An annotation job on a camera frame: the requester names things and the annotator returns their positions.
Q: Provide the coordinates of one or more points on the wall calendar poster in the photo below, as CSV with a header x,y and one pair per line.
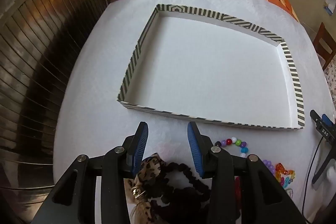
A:
x,y
329,1

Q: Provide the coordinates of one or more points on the wooden slatted panel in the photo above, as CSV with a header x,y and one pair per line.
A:
x,y
39,56

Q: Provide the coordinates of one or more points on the brown wooden chair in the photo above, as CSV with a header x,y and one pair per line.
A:
x,y
324,43

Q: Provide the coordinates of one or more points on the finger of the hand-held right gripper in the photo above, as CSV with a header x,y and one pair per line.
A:
x,y
324,166
324,129

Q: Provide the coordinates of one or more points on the black frilly scrunchie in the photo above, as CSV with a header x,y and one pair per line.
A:
x,y
181,170

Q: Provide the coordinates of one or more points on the floral cloth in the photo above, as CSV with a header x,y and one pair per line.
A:
x,y
331,79

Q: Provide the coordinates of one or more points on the black cloth headband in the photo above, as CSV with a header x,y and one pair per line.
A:
x,y
181,205

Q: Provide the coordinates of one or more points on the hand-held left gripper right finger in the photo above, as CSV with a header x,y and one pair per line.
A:
x,y
195,150

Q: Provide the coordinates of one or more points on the red satin bow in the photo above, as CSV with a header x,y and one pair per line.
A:
x,y
237,187

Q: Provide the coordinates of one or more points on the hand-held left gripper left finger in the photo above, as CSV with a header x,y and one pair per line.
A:
x,y
140,145

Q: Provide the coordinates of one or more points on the striped shallow cardboard box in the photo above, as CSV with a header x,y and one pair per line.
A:
x,y
204,69

